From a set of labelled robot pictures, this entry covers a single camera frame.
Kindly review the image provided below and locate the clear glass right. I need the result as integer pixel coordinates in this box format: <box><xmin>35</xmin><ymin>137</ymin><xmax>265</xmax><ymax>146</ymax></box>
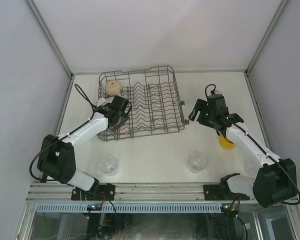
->
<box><xmin>244</xmin><ymin>161</ymin><xmax>259</xmax><ymax>177</ymax></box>

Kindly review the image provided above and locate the yellow mug black handle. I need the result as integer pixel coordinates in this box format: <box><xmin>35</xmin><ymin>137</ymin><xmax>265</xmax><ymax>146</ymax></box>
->
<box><xmin>219</xmin><ymin>134</ymin><xmax>236</xmax><ymax>150</ymax></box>

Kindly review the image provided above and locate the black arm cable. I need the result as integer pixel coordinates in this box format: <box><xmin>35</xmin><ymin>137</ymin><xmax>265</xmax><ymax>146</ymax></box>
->
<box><xmin>29</xmin><ymin>83</ymin><xmax>133</xmax><ymax>182</ymax></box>
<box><xmin>204</xmin><ymin>84</ymin><xmax>300</xmax><ymax>206</ymax></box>

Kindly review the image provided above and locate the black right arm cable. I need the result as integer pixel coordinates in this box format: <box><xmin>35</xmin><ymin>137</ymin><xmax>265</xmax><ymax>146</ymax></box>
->
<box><xmin>204</xmin><ymin>84</ymin><xmax>300</xmax><ymax>206</ymax></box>

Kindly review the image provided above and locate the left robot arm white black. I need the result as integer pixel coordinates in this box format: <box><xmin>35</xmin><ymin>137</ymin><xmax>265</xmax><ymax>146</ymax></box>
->
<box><xmin>37</xmin><ymin>95</ymin><xmax>132</xmax><ymax>192</ymax></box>

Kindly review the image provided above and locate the clear glass middle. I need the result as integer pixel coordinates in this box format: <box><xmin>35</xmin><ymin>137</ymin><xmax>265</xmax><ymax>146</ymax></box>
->
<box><xmin>187</xmin><ymin>152</ymin><xmax>207</xmax><ymax>174</ymax></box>

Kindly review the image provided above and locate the clear glass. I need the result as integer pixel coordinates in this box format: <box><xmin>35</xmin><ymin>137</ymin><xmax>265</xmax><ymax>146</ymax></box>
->
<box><xmin>187</xmin><ymin>152</ymin><xmax>207</xmax><ymax>174</ymax></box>
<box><xmin>98</xmin><ymin>155</ymin><xmax>119</xmax><ymax>176</ymax></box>
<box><xmin>244</xmin><ymin>161</ymin><xmax>259</xmax><ymax>177</ymax></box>

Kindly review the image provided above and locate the blue slotted cable duct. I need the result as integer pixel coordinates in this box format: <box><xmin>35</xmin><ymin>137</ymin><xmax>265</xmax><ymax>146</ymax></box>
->
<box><xmin>36</xmin><ymin>202</ymin><xmax>223</xmax><ymax>214</ymax></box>

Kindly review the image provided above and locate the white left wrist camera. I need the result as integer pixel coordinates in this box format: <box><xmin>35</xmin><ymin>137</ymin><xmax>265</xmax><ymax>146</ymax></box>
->
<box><xmin>96</xmin><ymin>98</ymin><xmax>107</xmax><ymax>107</ymax></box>

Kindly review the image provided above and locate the grey wire dish rack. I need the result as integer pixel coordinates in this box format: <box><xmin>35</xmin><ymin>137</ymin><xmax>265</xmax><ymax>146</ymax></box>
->
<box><xmin>98</xmin><ymin>65</ymin><xmax>189</xmax><ymax>142</ymax></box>

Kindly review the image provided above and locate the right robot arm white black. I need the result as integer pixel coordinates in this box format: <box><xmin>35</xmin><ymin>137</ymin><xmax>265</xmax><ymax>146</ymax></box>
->
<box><xmin>188</xmin><ymin>93</ymin><xmax>300</xmax><ymax>208</ymax></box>

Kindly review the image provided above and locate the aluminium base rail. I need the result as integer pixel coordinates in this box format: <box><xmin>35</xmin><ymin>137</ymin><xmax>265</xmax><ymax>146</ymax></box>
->
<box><xmin>27</xmin><ymin>182</ymin><xmax>261</xmax><ymax>204</ymax></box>

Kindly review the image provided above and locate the clear glass left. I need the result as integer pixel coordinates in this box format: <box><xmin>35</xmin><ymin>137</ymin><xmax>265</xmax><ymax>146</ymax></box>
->
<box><xmin>98</xmin><ymin>155</ymin><xmax>119</xmax><ymax>176</ymax></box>

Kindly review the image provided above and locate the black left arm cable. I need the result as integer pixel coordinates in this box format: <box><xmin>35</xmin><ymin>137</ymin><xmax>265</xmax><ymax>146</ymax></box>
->
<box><xmin>29</xmin><ymin>83</ymin><xmax>133</xmax><ymax>182</ymax></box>

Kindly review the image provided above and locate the beige ceramic mug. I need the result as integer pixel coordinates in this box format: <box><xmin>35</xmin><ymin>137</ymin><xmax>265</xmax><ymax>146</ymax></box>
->
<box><xmin>105</xmin><ymin>80</ymin><xmax>123</xmax><ymax>97</ymax></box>

